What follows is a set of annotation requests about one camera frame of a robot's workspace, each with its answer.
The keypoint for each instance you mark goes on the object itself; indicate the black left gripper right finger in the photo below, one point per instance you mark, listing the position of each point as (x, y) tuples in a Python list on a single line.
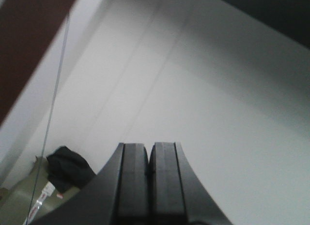
[(177, 195)]

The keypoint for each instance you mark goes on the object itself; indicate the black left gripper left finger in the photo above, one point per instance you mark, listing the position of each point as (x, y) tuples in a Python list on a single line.
[(117, 195)]

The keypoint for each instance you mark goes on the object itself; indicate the brown wooden door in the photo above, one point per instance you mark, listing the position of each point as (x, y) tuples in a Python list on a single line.
[(27, 28)]

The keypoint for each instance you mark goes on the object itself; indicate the black cloth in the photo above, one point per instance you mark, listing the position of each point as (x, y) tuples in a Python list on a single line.
[(67, 168)]

